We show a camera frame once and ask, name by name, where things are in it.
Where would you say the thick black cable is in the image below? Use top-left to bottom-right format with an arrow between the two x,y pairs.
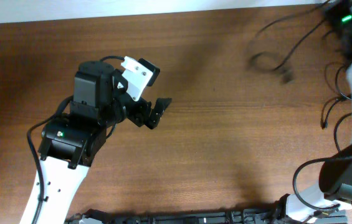
247,1 -> 332,85

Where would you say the thin black cable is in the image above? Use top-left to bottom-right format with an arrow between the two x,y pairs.
320,60 -> 352,153

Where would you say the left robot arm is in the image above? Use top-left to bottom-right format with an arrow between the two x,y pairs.
21,56 -> 172,223

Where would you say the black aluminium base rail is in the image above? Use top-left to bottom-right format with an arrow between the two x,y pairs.
65,203 -> 348,224

